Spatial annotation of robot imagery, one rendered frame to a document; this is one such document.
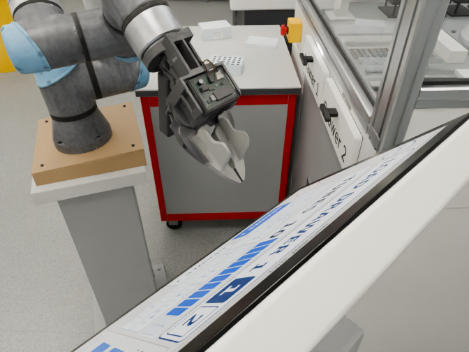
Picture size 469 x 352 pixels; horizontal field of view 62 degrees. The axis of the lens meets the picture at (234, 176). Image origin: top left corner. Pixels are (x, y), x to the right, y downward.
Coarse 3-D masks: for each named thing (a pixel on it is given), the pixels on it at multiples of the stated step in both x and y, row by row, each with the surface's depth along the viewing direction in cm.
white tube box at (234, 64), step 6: (216, 54) 150; (210, 60) 146; (216, 60) 146; (222, 60) 146; (228, 60) 146; (234, 60) 148; (240, 60) 147; (228, 66) 143; (234, 66) 143; (240, 66) 143; (234, 72) 144; (240, 72) 144
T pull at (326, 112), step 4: (320, 104) 99; (324, 104) 98; (320, 108) 98; (324, 108) 97; (328, 108) 97; (332, 108) 97; (324, 112) 96; (328, 112) 96; (332, 112) 96; (336, 112) 96; (324, 116) 95; (328, 116) 94; (332, 116) 96; (336, 116) 96; (328, 120) 94
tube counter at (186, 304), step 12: (288, 228) 38; (264, 240) 40; (252, 252) 38; (240, 264) 36; (216, 276) 37; (228, 276) 34; (204, 288) 35; (192, 300) 33; (168, 312) 34; (180, 312) 32; (156, 324) 33; (168, 324) 30
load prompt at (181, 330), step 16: (400, 160) 38; (368, 176) 40; (352, 192) 37; (320, 208) 39; (336, 208) 34; (304, 224) 36; (320, 224) 32; (288, 240) 33; (272, 256) 31; (240, 272) 33; (256, 272) 30; (224, 288) 31; (240, 288) 28; (208, 304) 29; (224, 304) 27; (192, 320) 27; (160, 336) 28; (176, 336) 26
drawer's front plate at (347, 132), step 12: (324, 96) 109; (336, 96) 98; (336, 108) 97; (324, 120) 109; (336, 120) 97; (348, 120) 90; (348, 132) 88; (348, 144) 89; (360, 144) 85; (348, 156) 89
